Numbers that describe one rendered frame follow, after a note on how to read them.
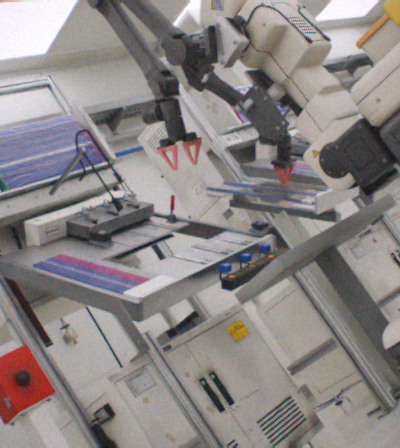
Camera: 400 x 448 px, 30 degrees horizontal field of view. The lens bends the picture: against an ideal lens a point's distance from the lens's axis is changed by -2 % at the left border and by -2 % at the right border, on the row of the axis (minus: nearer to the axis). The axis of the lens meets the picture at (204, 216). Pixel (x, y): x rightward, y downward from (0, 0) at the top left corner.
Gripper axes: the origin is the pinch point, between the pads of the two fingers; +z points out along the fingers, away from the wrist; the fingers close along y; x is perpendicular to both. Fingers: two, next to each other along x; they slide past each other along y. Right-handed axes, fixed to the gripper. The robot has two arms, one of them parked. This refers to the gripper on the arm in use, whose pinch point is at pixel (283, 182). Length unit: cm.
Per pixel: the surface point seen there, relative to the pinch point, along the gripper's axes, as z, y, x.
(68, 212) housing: 4, 68, -52
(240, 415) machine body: 65, 67, 24
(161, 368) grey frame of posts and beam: 29, 111, 27
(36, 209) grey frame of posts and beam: 3, 77, -60
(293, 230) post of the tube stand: 14.6, 13.7, 12.6
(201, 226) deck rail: 11.3, 37.5, -13.3
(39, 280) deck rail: 16, 105, -29
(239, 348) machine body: 50, 49, 12
